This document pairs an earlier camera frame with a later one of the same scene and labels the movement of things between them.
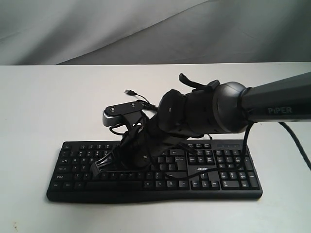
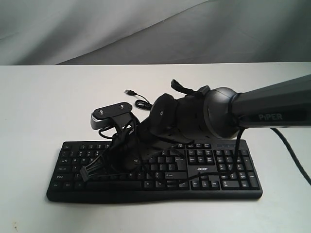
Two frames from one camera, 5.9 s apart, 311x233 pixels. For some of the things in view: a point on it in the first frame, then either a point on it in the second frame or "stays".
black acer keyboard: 201,170 stays
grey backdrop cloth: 102,32 stays
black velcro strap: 188,82 → 180,88
